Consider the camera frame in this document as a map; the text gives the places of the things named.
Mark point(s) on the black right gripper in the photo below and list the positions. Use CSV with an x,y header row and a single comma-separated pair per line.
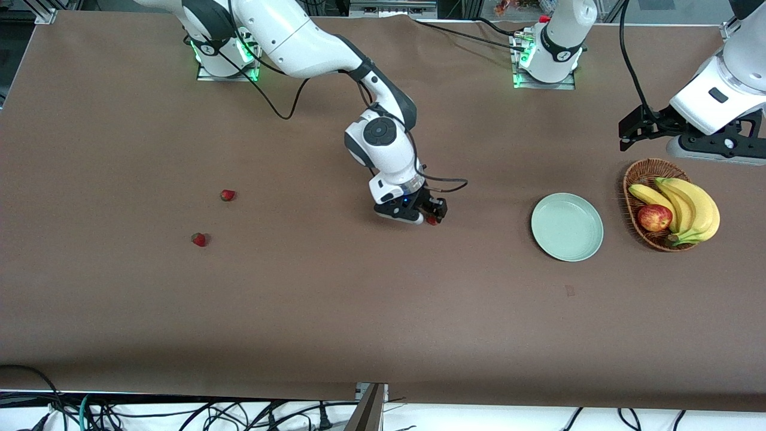
x,y
426,203

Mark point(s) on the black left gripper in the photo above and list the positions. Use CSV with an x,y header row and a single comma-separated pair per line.
x,y
656,120

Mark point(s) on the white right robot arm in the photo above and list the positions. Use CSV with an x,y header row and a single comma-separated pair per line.
x,y
287,36

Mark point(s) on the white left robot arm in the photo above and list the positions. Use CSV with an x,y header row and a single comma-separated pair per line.
x,y
559,36

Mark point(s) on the pale green round plate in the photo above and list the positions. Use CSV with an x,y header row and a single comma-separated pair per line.
x,y
567,227

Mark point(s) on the brown wicker basket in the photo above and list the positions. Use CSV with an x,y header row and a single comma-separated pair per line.
x,y
641,175

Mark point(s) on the red apple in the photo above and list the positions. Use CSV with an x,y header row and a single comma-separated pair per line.
x,y
654,218

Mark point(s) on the yellow banana bunch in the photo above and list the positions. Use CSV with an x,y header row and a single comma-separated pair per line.
x,y
700,209

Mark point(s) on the brown table cover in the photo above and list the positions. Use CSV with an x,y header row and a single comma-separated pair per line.
x,y
383,311

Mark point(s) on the colourful background objects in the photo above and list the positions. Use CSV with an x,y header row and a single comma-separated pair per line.
x,y
505,7

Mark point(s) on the grey electronics box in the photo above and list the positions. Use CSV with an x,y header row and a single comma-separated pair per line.
x,y
392,7

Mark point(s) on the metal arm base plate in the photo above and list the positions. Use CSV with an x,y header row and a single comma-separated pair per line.
x,y
544,85
239,76

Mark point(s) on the aluminium frame profile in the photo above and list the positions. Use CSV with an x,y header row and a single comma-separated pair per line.
x,y
727,30
45,15

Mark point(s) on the metal post bracket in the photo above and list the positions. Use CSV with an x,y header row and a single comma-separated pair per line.
x,y
360,390

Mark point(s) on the brown table post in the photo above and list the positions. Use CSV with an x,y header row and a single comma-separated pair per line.
x,y
366,413

